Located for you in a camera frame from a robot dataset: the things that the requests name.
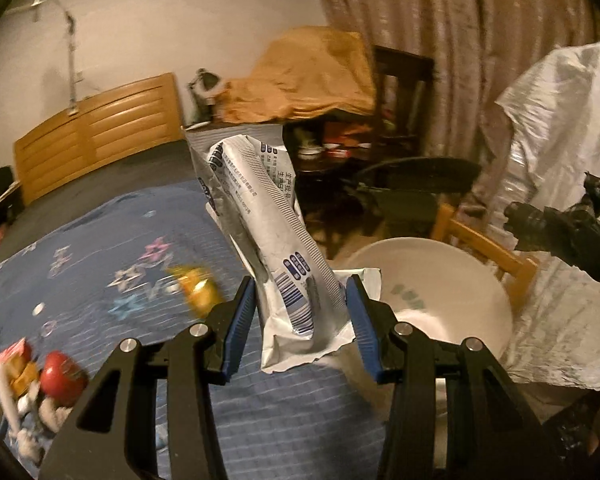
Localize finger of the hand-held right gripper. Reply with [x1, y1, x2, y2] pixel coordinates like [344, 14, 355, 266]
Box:
[504, 202, 573, 256]

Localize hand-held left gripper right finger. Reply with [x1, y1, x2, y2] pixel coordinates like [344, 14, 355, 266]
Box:
[346, 276, 563, 480]

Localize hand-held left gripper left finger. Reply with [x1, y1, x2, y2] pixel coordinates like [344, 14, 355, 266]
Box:
[39, 276, 257, 480]

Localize white round basin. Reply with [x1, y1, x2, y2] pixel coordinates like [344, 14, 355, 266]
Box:
[330, 237, 513, 426]

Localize white silver snack packet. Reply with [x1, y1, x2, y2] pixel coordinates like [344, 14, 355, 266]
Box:
[187, 127, 383, 373]

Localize white fluffy toy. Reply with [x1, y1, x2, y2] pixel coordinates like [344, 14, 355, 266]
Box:
[0, 392, 73, 463]

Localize wooden chair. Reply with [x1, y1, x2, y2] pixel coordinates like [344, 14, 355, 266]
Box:
[432, 204, 540, 311]

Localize yellow candy wrapper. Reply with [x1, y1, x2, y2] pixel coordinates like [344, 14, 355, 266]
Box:
[166, 265, 223, 317]

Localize white crinkled plastic sheet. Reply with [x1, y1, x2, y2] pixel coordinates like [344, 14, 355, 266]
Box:
[472, 42, 600, 393]

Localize black round stool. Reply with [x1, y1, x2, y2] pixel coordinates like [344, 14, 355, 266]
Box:
[347, 156, 482, 241]

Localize blue star-print blanket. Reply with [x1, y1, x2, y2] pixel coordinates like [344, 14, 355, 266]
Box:
[0, 180, 386, 480]

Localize red apple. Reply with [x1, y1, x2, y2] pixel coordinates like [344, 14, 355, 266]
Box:
[39, 351, 89, 407]

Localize brown patterned curtain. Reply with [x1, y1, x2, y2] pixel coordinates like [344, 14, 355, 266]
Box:
[315, 0, 600, 196]

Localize dark grey bed sheet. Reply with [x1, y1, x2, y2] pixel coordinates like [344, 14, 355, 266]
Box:
[0, 139, 201, 273]

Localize pink box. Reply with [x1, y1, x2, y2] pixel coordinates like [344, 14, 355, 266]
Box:
[0, 338, 42, 397]

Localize wooden slatted headboard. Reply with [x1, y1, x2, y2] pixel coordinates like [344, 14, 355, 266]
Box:
[14, 72, 183, 206]

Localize black desk lamp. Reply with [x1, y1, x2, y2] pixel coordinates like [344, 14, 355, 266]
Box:
[187, 67, 226, 126]

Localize orange cloth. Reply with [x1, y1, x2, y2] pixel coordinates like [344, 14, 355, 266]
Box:
[219, 26, 376, 123]

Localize white clip-on lamp stand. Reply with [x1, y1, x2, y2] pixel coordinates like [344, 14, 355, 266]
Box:
[2, 0, 86, 116]

